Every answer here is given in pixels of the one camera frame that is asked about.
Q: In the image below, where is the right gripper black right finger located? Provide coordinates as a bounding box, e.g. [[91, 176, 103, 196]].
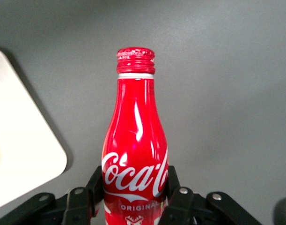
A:
[[160, 165, 263, 225]]

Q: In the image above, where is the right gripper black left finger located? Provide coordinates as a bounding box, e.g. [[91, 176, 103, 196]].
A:
[[0, 165, 104, 225]]

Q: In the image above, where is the red coke bottle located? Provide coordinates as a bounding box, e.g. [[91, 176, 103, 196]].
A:
[[101, 46, 169, 225]]

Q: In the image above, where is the cream plastic tray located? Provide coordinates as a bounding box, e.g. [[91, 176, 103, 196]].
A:
[[0, 46, 68, 213]]

